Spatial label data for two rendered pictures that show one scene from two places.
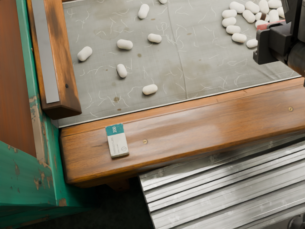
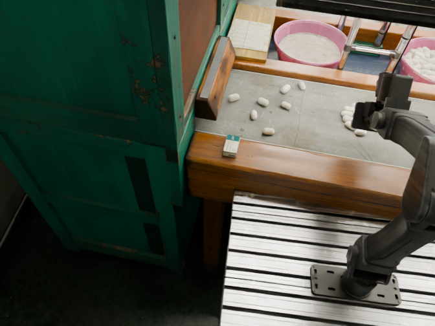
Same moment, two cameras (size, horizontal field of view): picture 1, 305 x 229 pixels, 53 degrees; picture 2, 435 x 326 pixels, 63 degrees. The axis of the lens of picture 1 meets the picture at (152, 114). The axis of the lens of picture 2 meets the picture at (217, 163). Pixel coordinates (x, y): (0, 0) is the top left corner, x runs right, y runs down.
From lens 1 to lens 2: 49 cm
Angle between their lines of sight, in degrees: 24
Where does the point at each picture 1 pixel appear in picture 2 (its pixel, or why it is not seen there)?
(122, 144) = (234, 147)
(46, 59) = (211, 77)
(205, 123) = (300, 162)
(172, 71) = (290, 128)
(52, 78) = (209, 86)
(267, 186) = (336, 240)
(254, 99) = (345, 162)
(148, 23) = (285, 97)
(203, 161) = (289, 201)
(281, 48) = (368, 111)
